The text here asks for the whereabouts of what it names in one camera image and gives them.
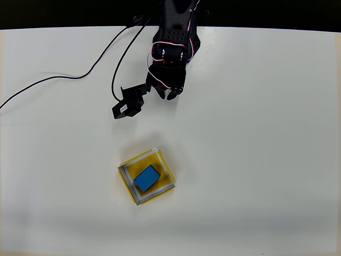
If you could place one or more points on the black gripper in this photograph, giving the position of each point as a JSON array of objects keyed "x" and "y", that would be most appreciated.
[{"x": 164, "y": 87}]

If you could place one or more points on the blue rectangular block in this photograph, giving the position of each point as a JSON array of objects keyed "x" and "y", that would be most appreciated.
[{"x": 146, "y": 178}]

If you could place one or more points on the yellow square tray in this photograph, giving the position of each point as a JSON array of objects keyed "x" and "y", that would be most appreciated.
[{"x": 165, "y": 184}]

